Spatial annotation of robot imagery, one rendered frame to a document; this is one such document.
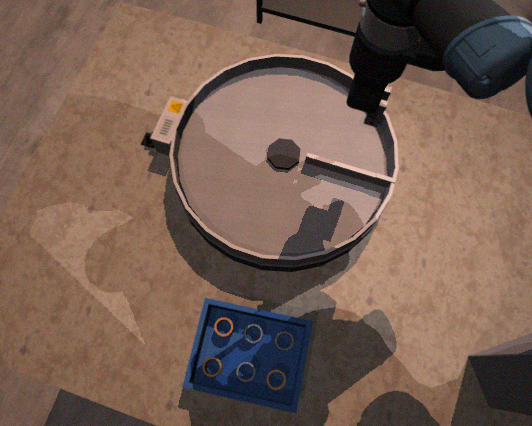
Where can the blue crate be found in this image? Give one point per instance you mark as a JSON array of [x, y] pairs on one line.
[[264, 355]]

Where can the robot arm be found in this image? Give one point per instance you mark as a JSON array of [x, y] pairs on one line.
[[485, 45]]

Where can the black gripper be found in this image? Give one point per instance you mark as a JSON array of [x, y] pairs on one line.
[[380, 59]]

